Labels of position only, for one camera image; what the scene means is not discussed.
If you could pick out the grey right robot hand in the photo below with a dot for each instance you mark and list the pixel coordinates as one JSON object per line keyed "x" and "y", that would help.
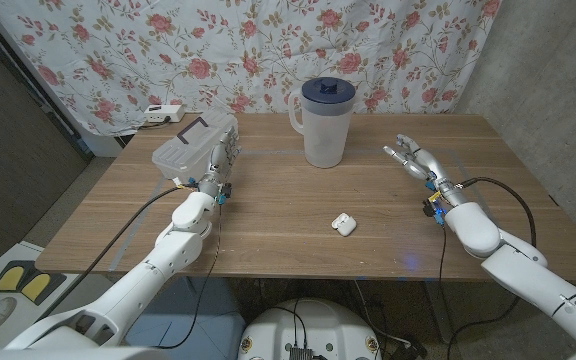
{"x": 428, "y": 165}

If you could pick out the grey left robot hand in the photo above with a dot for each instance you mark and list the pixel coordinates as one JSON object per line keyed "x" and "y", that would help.
{"x": 218, "y": 170}

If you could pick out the white AirPods case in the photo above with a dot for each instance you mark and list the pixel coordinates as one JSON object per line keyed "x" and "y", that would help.
{"x": 344, "y": 225}

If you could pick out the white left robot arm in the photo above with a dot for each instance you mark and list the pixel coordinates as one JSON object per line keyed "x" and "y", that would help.
{"x": 158, "y": 265}

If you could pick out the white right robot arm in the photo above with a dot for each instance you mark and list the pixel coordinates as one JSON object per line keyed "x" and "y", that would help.
{"x": 528, "y": 270}

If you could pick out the clear plastic clamshell container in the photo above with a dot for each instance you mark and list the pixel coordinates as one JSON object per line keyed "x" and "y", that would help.
{"x": 188, "y": 150}

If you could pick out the translucent pitcher with blue lid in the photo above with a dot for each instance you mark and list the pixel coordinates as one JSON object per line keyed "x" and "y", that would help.
{"x": 324, "y": 130}

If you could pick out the grey tape strip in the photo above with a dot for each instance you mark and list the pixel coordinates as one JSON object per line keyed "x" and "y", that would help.
{"x": 268, "y": 151}
{"x": 460, "y": 165}
{"x": 129, "y": 237}

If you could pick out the white power strip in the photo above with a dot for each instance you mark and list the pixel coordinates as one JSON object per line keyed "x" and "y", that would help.
{"x": 164, "y": 113}

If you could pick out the floral print backdrop cloth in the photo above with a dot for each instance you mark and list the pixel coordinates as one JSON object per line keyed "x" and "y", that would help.
{"x": 218, "y": 50}

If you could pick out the grey table leg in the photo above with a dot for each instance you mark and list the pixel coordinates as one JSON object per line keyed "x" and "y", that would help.
{"x": 439, "y": 310}

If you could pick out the white floor board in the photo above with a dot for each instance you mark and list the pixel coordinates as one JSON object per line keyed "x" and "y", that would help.
{"x": 83, "y": 295}

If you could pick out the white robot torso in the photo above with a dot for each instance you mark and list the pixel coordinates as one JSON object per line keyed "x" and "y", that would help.
{"x": 313, "y": 330}

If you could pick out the black yellow foot pedal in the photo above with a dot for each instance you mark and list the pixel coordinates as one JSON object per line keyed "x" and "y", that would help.
{"x": 23, "y": 282}

